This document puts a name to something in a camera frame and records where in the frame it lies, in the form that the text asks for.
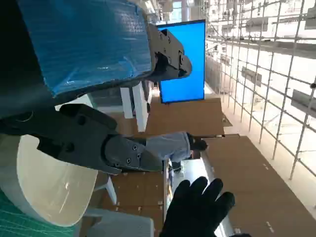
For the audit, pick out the black left hand blue tape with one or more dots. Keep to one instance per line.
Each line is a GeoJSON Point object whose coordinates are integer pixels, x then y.
{"type": "Point", "coordinates": [81, 44]}

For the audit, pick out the black gloved right hand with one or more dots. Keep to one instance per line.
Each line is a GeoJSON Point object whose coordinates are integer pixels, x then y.
{"type": "Point", "coordinates": [195, 209]}

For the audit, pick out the white plate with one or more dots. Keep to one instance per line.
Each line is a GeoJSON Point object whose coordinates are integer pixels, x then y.
{"type": "Point", "coordinates": [49, 192]}

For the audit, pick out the person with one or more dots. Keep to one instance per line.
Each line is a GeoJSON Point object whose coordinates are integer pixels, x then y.
{"type": "Point", "coordinates": [168, 145]}

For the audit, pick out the white desk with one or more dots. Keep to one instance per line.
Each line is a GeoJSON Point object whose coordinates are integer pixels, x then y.
{"type": "Point", "coordinates": [138, 108]}

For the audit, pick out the blue screen monitor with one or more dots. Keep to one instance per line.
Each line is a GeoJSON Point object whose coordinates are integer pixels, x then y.
{"type": "Point", "coordinates": [192, 74]}

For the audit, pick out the green cutting mat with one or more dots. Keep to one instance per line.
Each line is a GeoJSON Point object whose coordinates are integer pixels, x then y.
{"type": "Point", "coordinates": [14, 222]}

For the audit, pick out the grey chair white frame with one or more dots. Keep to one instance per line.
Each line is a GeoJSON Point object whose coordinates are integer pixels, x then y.
{"type": "Point", "coordinates": [123, 224]}

